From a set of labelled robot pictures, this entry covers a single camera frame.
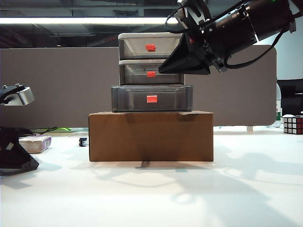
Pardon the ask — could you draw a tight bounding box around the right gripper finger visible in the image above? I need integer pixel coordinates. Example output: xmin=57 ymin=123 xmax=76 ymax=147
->
xmin=165 ymin=33 xmax=204 ymax=62
xmin=158 ymin=54 xmax=211 ymax=75

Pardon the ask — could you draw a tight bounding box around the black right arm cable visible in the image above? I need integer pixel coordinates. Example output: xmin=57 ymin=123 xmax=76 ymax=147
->
xmin=223 ymin=23 xmax=296 ymax=70

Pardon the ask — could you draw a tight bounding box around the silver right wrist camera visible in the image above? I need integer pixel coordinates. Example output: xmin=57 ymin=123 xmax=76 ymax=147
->
xmin=174 ymin=0 xmax=213 ymax=30

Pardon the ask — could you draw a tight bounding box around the white plastic drawer cabinet frame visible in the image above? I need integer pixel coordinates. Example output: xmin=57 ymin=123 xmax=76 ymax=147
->
xmin=118 ymin=32 xmax=186 ymax=87

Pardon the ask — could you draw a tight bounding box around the grey desk partition panel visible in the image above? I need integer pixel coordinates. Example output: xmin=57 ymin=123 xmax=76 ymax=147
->
xmin=0 ymin=45 xmax=277 ymax=130

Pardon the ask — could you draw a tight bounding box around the brown cardboard box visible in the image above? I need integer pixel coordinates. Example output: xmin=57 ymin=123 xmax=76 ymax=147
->
xmin=88 ymin=111 xmax=214 ymax=163

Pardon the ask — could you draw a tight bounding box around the white tissue pack purple label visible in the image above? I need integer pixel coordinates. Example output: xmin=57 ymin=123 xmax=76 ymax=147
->
xmin=18 ymin=135 xmax=52 ymax=154

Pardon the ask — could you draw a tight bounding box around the black cables bundle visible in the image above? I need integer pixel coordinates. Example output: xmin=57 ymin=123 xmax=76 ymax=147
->
xmin=14 ymin=127 xmax=59 ymax=138

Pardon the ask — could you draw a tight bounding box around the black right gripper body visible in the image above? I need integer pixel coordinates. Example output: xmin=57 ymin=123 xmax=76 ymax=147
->
xmin=184 ymin=7 xmax=258 ymax=73

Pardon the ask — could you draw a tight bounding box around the long ceiling light strip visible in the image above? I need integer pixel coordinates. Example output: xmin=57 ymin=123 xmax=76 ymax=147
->
xmin=0 ymin=17 xmax=178 ymax=25

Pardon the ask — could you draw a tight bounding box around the smoky drawer with inner divider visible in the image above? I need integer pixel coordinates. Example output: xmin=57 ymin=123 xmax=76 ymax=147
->
xmin=120 ymin=63 xmax=184 ymax=85

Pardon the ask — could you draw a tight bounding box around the black rubik's cube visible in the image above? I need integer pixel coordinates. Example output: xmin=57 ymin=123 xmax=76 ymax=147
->
xmin=283 ymin=116 xmax=303 ymax=135

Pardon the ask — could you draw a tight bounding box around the smoky drawer chunky red handle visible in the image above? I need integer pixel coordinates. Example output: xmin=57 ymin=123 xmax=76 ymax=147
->
xmin=119 ymin=37 xmax=184 ymax=59

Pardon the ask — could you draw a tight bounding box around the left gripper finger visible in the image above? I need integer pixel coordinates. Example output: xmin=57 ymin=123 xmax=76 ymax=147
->
xmin=0 ymin=127 xmax=40 ymax=177

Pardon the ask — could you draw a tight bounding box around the clear water bottle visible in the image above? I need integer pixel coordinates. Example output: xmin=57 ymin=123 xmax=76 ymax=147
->
xmin=276 ymin=99 xmax=282 ymax=128

